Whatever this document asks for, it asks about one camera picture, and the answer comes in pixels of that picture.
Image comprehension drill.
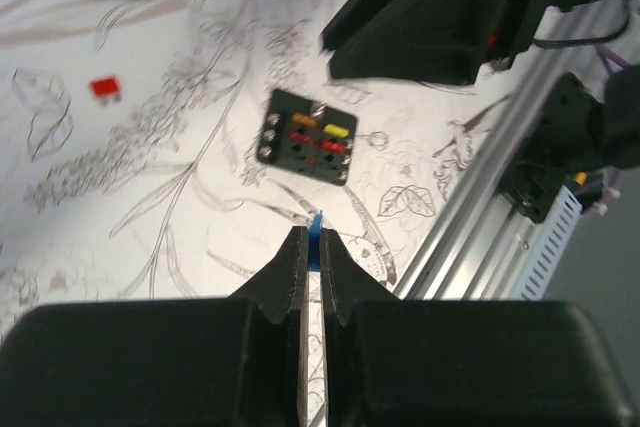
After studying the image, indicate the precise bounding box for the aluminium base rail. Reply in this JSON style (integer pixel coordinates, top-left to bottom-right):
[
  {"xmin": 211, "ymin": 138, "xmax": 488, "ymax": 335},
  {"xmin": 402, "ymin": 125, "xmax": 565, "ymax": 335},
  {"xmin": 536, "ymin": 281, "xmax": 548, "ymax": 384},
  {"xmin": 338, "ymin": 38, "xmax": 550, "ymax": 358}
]
[{"xmin": 394, "ymin": 0, "xmax": 639, "ymax": 299}]

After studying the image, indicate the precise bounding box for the orange blade fuse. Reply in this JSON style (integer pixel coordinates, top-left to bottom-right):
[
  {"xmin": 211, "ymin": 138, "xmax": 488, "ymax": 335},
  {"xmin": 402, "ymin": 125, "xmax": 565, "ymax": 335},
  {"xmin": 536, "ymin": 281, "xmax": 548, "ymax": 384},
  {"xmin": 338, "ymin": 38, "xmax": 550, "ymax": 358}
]
[{"xmin": 291, "ymin": 113, "xmax": 320, "ymax": 130}]

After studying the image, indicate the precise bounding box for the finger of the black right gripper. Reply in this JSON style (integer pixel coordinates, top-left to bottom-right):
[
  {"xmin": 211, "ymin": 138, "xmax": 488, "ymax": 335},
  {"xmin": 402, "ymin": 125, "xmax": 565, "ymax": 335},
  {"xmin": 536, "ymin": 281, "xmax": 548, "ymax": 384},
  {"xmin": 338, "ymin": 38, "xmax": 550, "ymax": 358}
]
[{"xmin": 321, "ymin": 0, "xmax": 526, "ymax": 86}]

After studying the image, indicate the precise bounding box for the yellow blade fuse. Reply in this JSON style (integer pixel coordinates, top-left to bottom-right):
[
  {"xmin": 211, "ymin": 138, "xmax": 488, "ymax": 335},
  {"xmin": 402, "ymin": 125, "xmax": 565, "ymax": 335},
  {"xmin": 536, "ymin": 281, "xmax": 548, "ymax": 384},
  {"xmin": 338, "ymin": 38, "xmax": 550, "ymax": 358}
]
[{"xmin": 323, "ymin": 124, "xmax": 350, "ymax": 139}]

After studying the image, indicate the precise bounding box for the black fuse box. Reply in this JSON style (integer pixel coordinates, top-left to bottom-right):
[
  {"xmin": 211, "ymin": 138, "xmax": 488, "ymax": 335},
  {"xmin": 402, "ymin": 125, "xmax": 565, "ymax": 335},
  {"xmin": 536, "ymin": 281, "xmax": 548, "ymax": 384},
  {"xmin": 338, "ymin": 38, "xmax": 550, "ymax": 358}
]
[{"xmin": 255, "ymin": 88, "xmax": 358, "ymax": 186}]

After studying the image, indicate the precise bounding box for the white slotted cable duct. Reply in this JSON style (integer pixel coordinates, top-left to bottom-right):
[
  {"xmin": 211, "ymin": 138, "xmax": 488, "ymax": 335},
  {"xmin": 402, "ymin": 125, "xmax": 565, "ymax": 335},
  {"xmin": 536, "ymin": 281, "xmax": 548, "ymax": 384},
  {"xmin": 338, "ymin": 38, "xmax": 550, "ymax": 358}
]
[{"xmin": 512, "ymin": 187, "xmax": 583, "ymax": 301}]

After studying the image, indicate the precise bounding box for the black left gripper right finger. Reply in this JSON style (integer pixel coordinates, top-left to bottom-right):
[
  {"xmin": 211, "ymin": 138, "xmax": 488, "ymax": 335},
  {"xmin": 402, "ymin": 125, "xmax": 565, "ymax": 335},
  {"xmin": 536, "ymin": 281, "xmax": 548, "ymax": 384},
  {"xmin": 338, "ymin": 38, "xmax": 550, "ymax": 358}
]
[{"xmin": 319, "ymin": 229, "xmax": 398, "ymax": 326}]

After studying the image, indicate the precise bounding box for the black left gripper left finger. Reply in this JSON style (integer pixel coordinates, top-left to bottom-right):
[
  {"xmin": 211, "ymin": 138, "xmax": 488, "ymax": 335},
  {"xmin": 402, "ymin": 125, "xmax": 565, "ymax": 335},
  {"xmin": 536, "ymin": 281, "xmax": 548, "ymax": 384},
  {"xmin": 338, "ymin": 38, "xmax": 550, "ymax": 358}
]
[{"xmin": 230, "ymin": 227, "xmax": 309, "ymax": 324}]

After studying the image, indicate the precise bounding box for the red blade fuse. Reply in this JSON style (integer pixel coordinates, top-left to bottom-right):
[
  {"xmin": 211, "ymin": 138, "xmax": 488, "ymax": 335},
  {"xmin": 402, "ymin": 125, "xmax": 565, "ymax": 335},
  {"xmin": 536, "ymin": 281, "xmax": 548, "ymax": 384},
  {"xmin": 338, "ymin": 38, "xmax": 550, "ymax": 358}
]
[
  {"xmin": 288, "ymin": 130, "xmax": 318, "ymax": 146},
  {"xmin": 89, "ymin": 76, "xmax": 122, "ymax": 104},
  {"xmin": 320, "ymin": 140, "xmax": 346, "ymax": 154}
]

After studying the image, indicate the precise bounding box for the blue blade fuse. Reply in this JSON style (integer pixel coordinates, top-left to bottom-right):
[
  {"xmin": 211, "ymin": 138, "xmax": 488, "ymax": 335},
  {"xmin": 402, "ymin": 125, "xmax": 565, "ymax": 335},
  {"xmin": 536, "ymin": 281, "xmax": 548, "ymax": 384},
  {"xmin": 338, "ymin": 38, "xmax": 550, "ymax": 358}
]
[{"xmin": 308, "ymin": 212, "xmax": 324, "ymax": 273}]

